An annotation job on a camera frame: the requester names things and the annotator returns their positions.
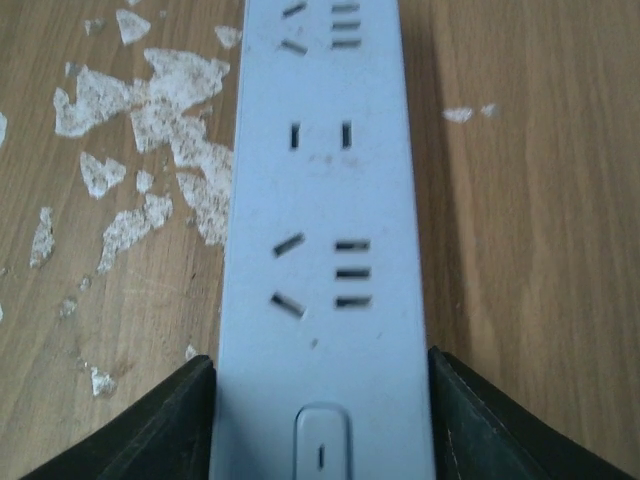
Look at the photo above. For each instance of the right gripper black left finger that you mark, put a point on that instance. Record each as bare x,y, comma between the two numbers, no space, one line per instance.
164,435

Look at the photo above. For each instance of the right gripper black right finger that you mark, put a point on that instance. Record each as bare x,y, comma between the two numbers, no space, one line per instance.
481,433

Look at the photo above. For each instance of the light blue power strip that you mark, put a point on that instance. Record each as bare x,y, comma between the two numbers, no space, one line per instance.
322,368

